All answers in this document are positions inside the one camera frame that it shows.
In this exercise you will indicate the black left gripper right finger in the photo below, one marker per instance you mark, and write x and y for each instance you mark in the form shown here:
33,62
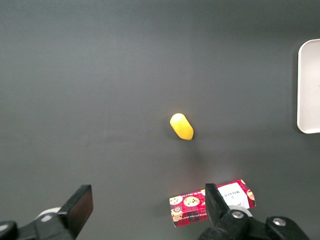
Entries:
217,207

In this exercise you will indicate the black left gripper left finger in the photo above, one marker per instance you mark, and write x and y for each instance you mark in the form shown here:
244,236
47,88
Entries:
75,207

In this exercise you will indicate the yellow lemon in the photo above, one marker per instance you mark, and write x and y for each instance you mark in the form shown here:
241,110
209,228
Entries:
182,126

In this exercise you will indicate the beige rectangular tray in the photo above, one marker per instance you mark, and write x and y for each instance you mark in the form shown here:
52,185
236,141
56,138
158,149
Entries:
310,87

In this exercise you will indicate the red cookie box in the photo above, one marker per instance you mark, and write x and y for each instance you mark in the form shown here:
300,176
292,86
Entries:
190,205

